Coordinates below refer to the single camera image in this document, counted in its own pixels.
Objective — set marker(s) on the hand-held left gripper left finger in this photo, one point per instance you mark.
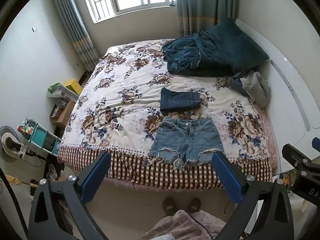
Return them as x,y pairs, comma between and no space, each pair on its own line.
96,180

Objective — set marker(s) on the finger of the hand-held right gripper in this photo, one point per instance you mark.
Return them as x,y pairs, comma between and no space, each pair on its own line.
300,156
316,144

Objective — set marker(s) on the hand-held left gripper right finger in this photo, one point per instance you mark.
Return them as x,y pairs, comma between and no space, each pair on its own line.
227,180

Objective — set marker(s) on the light blue denim shorts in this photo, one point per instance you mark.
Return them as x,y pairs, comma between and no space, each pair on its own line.
185,140

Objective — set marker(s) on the folded dark denim pants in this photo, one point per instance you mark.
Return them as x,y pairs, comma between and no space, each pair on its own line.
178,100

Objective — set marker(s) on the pink bed sheet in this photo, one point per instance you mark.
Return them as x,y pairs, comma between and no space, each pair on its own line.
272,140

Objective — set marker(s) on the brown slipper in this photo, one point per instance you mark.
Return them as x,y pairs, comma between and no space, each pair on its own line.
169,206
194,205

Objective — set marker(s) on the white slippers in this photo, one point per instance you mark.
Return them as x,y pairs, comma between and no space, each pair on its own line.
52,173

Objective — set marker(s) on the white headboard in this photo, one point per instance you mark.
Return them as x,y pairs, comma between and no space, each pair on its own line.
287,80

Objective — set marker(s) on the pink plaid pajama trousers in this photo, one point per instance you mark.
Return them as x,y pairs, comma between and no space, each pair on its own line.
175,227

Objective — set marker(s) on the teal shelf unit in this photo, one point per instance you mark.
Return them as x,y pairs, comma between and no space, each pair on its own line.
40,135

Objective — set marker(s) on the cardboard box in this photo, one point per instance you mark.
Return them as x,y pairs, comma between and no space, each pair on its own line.
63,115

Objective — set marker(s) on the grey garment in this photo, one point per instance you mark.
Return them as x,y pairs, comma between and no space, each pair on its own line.
257,87

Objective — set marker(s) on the yellow broom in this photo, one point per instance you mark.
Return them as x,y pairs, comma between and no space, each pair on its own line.
15,180

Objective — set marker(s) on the standing fan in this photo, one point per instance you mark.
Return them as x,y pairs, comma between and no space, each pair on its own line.
10,145

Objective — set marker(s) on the white and green container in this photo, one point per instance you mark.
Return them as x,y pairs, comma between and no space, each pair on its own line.
62,92

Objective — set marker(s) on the bed with floral cover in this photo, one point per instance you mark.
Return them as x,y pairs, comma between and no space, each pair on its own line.
120,87

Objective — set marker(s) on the blue-grey garment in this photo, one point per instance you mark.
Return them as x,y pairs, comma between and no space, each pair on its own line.
236,82

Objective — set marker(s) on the yellow box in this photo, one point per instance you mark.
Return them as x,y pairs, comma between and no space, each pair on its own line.
72,85

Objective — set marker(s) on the teal pillow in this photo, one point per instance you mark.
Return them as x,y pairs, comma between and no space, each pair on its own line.
237,45

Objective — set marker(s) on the dark blue quilt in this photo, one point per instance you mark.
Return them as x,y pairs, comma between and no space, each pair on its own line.
190,52

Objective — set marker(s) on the grey striped curtain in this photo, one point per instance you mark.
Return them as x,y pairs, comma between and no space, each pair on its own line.
75,30
200,5

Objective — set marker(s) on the wall socket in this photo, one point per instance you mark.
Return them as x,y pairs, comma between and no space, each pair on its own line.
76,65

